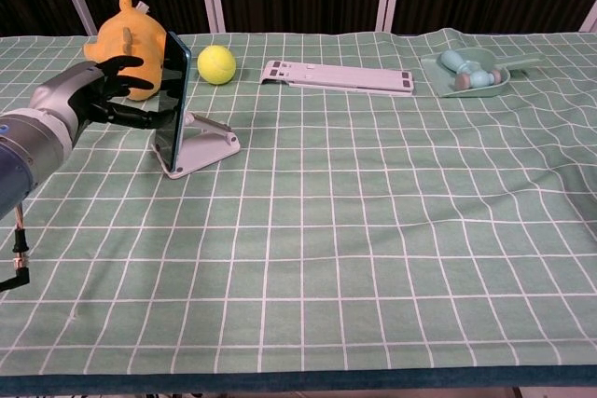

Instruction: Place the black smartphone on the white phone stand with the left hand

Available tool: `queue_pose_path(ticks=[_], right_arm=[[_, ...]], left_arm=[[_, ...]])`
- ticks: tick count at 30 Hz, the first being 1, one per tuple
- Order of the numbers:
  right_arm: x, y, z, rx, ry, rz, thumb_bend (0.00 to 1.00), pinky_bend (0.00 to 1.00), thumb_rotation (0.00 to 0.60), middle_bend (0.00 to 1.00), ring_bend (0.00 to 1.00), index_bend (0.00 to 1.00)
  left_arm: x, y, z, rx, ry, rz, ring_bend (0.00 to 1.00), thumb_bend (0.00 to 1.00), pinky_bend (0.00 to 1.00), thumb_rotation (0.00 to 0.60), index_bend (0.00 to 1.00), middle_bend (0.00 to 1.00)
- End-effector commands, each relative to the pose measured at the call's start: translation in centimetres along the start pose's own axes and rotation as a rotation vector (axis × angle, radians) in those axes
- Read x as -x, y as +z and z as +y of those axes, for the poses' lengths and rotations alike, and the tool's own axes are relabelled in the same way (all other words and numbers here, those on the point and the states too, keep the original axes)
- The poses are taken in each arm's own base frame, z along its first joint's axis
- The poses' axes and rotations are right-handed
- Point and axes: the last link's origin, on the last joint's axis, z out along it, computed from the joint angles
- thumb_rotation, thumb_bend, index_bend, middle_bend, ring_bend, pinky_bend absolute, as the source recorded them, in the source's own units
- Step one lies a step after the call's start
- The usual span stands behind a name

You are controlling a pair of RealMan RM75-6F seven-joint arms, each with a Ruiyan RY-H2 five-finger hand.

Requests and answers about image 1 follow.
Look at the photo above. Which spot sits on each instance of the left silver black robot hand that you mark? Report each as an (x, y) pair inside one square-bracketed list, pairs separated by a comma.
[(70, 95)]

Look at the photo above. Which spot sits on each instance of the black smartphone with blue case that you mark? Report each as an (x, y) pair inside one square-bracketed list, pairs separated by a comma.
[(175, 104)]

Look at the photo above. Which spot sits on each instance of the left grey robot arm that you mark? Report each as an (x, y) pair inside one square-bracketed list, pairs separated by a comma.
[(28, 160)]

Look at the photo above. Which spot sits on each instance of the white folding phone stand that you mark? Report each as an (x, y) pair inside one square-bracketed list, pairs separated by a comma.
[(210, 146)]

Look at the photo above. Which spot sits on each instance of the white folded laptop stand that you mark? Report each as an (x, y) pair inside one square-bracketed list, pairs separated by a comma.
[(336, 76)]

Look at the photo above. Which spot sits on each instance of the orange plush toy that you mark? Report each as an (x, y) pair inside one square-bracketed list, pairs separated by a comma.
[(126, 30)]

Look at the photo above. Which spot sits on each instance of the yellow tennis ball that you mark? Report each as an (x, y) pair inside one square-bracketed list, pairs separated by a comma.
[(216, 65)]

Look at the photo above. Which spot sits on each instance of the green checkered tablecloth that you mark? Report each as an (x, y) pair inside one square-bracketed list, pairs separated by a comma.
[(326, 230)]

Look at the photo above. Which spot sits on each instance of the light blue toy hammer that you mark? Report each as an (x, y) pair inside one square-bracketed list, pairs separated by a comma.
[(476, 78)]

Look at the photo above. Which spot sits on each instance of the green plastic dustpan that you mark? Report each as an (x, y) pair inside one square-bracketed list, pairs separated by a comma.
[(485, 62)]

